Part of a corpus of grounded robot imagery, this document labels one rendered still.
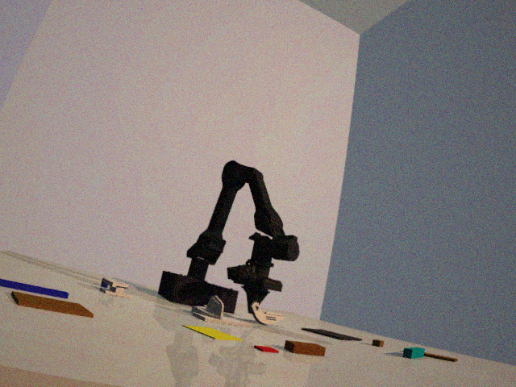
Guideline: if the yellow flat plate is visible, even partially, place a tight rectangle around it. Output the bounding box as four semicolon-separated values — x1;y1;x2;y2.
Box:
183;325;242;340

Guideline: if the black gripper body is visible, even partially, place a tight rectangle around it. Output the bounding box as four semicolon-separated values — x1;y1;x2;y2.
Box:
234;256;282;292

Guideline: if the dark blue flat bar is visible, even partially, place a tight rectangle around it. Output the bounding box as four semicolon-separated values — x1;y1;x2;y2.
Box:
0;278;69;298

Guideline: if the brown flat plate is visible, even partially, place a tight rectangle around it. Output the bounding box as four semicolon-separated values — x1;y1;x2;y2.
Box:
11;291;94;318

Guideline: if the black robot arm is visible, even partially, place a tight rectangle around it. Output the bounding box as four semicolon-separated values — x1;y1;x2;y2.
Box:
185;160;299;282

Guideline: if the brown rectangular block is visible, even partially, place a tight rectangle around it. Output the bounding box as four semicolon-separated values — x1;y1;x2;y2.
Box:
284;340;326;356

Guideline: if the teal block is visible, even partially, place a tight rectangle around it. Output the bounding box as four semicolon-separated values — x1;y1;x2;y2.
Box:
403;347;425;359

